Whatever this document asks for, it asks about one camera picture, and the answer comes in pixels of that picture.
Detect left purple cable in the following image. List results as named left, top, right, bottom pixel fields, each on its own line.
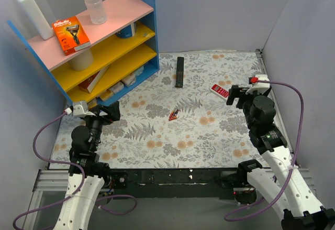
left=12, top=111, right=138, bottom=230

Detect long black box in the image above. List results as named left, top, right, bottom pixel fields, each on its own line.
left=175, top=57, right=184, bottom=88

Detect red white book box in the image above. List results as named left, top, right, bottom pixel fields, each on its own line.
left=78, top=66, right=109, bottom=93

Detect orange razor box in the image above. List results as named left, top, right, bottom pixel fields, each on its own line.
left=52, top=16, right=91, bottom=56

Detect white packets on shelf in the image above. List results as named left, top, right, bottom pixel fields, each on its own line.
left=99, top=66, right=144, bottom=101

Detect red white remote control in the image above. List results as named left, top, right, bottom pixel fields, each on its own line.
left=210, top=84, right=229, bottom=100

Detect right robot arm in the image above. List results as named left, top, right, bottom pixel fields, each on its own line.
left=227, top=84, right=334, bottom=229

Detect purple cable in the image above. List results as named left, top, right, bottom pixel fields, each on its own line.
left=224, top=80, right=305, bottom=222
left=12, top=111, right=138, bottom=230

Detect blue shelf unit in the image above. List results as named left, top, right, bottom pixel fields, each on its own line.
left=7, top=0, right=159, bottom=105

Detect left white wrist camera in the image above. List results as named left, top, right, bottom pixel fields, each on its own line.
left=64, top=101, right=95, bottom=118

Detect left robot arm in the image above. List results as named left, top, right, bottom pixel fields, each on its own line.
left=53, top=101, right=120, bottom=229

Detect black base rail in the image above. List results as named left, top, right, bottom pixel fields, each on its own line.
left=33, top=167, right=315, bottom=199

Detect white bottle black cap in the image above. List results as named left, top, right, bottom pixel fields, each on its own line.
left=16, top=0, right=54, bottom=40

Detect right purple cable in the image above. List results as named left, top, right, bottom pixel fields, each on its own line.
left=224, top=80, right=305, bottom=222

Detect cream cylinder container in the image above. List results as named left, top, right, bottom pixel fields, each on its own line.
left=68, top=49, right=94, bottom=71

